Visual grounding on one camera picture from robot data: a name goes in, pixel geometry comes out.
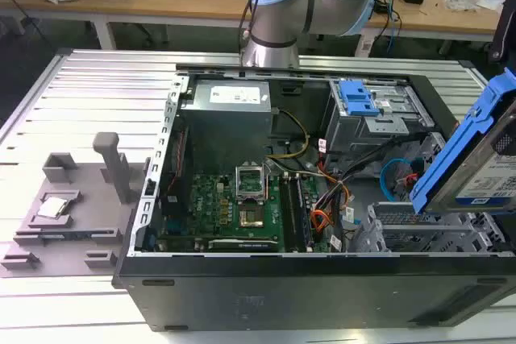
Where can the black RAM slot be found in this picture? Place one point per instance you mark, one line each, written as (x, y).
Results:
(288, 215)

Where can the silver metal drive cage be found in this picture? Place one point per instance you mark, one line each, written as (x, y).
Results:
(387, 126)

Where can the blue plastic drive carrier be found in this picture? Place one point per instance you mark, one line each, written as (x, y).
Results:
(356, 96)

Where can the hard disk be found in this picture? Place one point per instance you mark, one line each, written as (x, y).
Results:
(479, 175)

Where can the silver CPU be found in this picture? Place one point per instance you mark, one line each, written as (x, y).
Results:
(51, 207)

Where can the black open PC case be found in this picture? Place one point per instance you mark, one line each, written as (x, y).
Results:
(282, 295)

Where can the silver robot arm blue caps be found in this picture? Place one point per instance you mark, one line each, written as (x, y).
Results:
(274, 17)

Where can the silver metal disk bay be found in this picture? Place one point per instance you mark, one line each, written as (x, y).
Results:
(423, 231)

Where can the CPU socket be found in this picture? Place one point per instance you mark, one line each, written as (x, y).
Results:
(252, 217)

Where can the wooden desk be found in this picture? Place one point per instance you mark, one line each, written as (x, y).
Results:
(161, 1)

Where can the black RAM stick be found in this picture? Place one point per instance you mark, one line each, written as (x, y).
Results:
(303, 215)

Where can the grey parts rack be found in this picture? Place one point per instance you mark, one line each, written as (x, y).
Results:
(92, 207)

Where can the grey power supply unit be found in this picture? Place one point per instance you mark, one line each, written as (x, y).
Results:
(225, 118)

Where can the green motherboard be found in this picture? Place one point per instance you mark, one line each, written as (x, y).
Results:
(213, 207)

